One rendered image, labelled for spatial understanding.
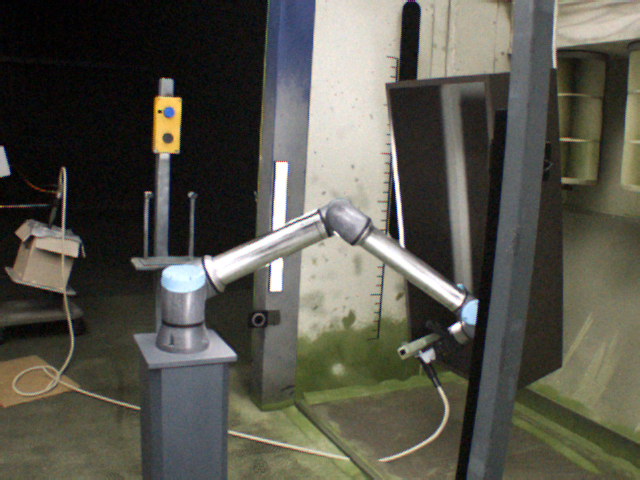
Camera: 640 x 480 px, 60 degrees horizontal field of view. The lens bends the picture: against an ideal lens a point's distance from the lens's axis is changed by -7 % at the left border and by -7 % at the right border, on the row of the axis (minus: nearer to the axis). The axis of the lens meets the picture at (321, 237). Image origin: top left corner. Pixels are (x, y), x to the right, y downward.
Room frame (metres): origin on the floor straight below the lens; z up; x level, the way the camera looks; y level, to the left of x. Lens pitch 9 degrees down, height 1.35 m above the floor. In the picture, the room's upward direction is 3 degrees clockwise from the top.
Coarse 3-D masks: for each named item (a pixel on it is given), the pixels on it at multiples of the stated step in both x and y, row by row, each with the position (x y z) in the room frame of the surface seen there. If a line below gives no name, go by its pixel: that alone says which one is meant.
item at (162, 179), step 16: (160, 80) 2.80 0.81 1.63; (160, 96) 2.78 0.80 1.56; (160, 160) 2.78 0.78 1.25; (160, 176) 2.78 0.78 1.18; (160, 192) 2.78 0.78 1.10; (160, 208) 2.78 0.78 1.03; (160, 224) 2.78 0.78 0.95; (160, 240) 2.78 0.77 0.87; (160, 256) 2.78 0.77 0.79; (160, 288) 2.78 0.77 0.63; (160, 304) 2.78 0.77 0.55; (160, 320) 2.78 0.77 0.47
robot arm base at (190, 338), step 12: (168, 324) 1.91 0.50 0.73; (180, 324) 1.90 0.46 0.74; (192, 324) 1.92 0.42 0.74; (204, 324) 1.99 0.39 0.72; (168, 336) 1.90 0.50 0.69; (180, 336) 1.90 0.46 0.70; (192, 336) 1.91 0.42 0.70; (204, 336) 1.96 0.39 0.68; (168, 348) 1.89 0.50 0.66; (180, 348) 1.88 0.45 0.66; (192, 348) 1.90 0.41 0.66; (204, 348) 1.94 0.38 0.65
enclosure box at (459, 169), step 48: (432, 96) 2.60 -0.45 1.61; (480, 96) 2.49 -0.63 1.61; (432, 144) 2.61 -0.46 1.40; (480, 144) 2.53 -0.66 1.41; (432, 192) 2.62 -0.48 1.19; (480, 192) 2.57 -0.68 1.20; (432, 240) 2.63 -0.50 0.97; (480, 240) 2.61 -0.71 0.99; (528, 336) 2.12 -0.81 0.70; (528, 384) 2.15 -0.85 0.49
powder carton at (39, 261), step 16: (32, 224) 3.72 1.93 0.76; (32, 240) 3.63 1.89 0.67; (48, 240) 3.61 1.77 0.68; (64, 240) 3.69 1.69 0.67; (80, 240) 3.77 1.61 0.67; (32, 256) 3.58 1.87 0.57; (48, 256) 3.64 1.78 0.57; (64, 256) 3.71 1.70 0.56; (32, 272) 3.58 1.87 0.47; (48, 272) 3.64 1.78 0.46
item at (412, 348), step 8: (448, 328) 2.63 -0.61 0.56; (432, 336) 2.44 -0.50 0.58; (408, 344) 2.28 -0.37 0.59; (416, 344) 2.31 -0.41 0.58; (424, 344) 2.36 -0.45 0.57; (400, 352) 2.26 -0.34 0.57; (408, 352) 2.24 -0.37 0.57; (416, 352) 2.29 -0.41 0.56; (424, 368) 2.30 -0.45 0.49; (432, 368) 2.30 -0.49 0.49; (432, 376) 2.28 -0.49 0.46; (440, 384) 2.27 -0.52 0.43
